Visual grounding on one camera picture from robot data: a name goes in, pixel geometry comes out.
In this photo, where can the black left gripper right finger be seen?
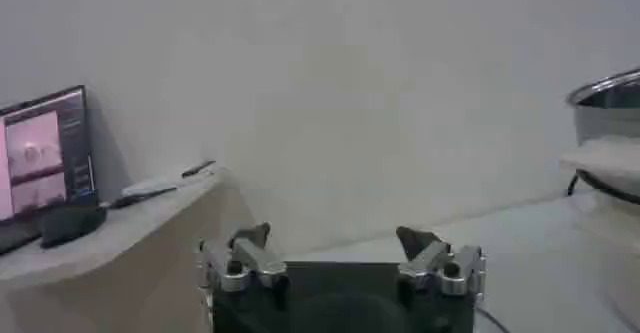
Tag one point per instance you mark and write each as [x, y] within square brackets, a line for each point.
[434, 260]

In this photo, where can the steel steamer pot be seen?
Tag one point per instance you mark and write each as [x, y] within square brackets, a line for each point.
[607, 115]

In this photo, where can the white side desk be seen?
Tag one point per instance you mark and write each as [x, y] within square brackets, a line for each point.
[125, 265]

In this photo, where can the laptop with lit screen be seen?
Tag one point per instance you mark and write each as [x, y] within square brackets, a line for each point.
[42, 165]

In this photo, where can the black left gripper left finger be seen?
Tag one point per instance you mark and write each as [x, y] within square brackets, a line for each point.
[252, 260]

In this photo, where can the black computer mouse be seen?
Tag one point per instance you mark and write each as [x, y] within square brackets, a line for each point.
[70, 225]

